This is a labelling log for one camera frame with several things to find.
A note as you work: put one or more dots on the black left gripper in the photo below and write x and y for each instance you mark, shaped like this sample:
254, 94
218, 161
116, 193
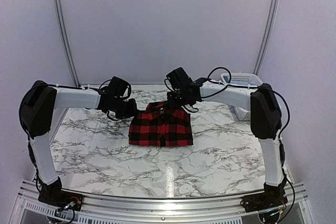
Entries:
133, 110

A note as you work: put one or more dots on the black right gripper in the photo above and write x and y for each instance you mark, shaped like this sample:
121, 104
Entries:
169, 95

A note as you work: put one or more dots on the red black plaid shirt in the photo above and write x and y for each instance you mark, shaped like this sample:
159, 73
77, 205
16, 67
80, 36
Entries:
161, 124

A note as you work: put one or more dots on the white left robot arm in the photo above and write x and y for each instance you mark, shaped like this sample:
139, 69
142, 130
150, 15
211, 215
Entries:
41, 100

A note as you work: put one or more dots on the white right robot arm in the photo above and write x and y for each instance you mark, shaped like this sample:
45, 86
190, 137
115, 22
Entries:
260, 101

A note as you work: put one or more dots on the light blue shirt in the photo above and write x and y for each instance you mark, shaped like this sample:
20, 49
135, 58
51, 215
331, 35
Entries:
227, 79

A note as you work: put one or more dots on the white plastic basket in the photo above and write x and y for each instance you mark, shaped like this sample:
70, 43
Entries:
239, 91

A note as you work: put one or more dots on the right aluminium corner post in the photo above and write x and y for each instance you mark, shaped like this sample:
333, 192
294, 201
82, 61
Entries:
272, 13

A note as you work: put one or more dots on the aluminium corner post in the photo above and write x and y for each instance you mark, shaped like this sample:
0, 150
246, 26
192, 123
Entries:
66, 43
272, 13

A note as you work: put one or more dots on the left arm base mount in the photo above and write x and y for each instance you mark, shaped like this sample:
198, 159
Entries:
54, 195

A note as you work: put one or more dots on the left aluminium corner post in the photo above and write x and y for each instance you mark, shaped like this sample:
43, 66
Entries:
66, 43

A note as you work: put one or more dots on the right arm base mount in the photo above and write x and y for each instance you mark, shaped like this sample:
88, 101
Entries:
272, 196

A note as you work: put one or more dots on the aluminium front frame rail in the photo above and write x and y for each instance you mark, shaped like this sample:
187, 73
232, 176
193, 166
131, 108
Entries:
112, 209

